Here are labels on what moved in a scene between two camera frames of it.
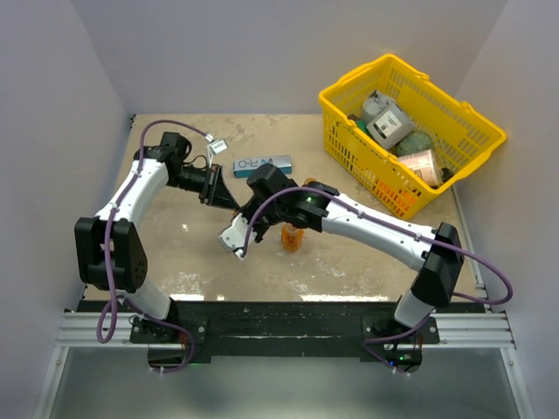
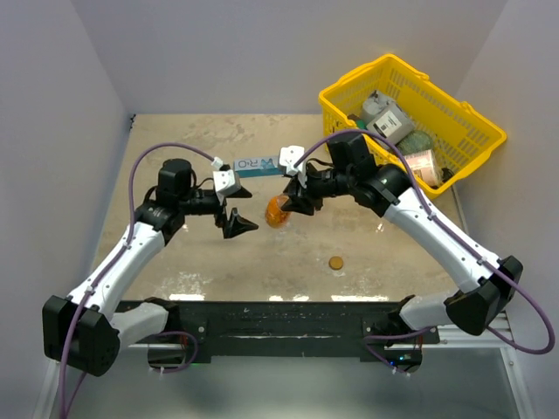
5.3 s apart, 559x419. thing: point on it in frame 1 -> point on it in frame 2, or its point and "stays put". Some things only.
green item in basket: [362, 125] stays put
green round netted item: [417, 141] stays put
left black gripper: [217, 193] -> [236, 223]
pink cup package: [424, 164] stays put
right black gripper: [246, 209] -> [294, 188]
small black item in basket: [447, 174] stays put
